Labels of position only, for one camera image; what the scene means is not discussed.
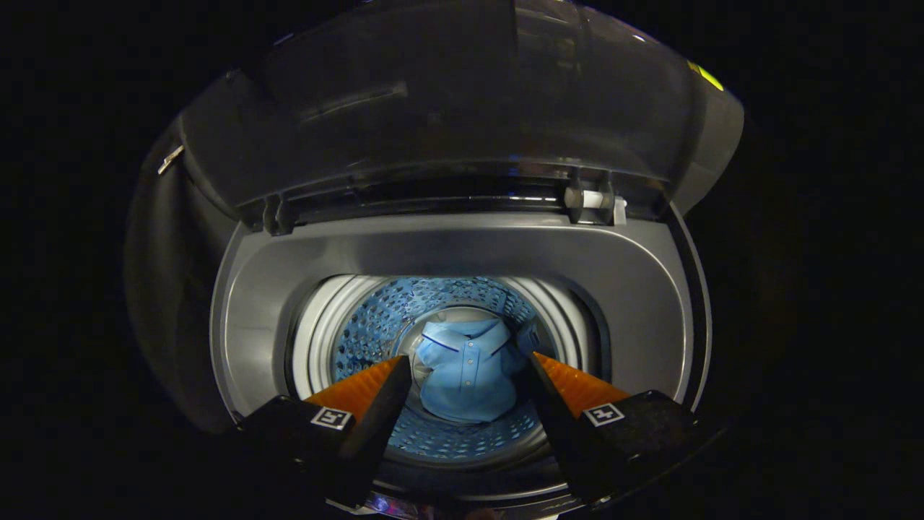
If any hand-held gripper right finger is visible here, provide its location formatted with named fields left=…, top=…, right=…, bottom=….
left=526, top=352, right=723, bottom=506

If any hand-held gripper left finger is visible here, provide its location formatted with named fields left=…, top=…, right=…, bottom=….
left=235, top=354, right=412, bottom=510

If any light blue polo shirt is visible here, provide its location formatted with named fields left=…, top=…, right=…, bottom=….
left=415, top=318, right=531, bottom=424

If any black backdrop cloth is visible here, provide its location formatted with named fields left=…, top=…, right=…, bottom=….
left=123, top=61, right=726, bottom=434

